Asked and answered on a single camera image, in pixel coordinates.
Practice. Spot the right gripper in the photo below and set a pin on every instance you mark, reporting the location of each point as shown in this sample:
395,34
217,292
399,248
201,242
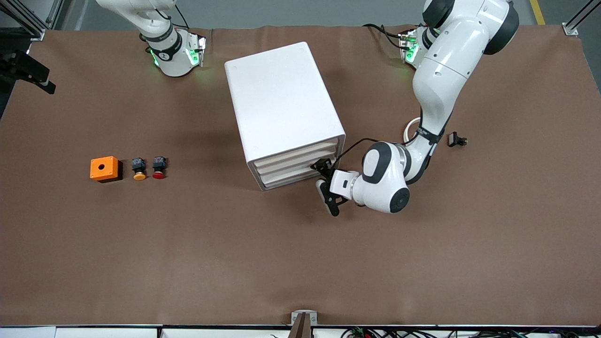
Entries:
20,66

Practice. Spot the small black contact block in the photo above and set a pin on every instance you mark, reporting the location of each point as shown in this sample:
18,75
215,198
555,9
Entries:
453,139

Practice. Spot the red push button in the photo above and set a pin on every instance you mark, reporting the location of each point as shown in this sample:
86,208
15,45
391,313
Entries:
158,175

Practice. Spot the grey metal table clamp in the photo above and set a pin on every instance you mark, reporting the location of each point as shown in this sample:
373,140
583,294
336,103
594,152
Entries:
296,317

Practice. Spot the white lowest drawer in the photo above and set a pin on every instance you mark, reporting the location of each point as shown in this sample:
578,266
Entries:
296,176

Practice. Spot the white middle drawer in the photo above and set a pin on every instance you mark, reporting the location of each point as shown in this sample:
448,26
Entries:
298,164

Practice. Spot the white curved plastic piece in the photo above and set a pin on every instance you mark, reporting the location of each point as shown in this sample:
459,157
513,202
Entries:
407,127

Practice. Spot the brown tapered post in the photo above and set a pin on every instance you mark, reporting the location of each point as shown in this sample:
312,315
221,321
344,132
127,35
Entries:
301,328

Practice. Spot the orange button enclosure box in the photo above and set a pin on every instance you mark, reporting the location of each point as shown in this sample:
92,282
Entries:
110,171

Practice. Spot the white drawer cabinet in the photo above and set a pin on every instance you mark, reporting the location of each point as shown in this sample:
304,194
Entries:
281,94

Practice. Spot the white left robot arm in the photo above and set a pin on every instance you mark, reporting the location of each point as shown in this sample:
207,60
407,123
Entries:
441,70

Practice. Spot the aluminium frame profile with bracket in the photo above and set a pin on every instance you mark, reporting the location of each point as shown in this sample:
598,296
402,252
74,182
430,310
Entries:
571,31

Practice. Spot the brown table mat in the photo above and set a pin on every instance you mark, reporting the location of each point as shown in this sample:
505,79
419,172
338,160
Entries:
300,272

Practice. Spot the yellow push button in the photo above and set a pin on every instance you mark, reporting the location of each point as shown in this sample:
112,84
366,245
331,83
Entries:
139,176

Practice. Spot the white highest drawer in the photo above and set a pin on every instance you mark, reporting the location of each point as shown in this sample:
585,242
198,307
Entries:
296,153

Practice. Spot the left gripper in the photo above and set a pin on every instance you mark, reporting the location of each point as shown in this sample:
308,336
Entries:
323,167

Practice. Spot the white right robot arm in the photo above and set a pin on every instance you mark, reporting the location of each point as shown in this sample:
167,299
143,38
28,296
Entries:
171,61

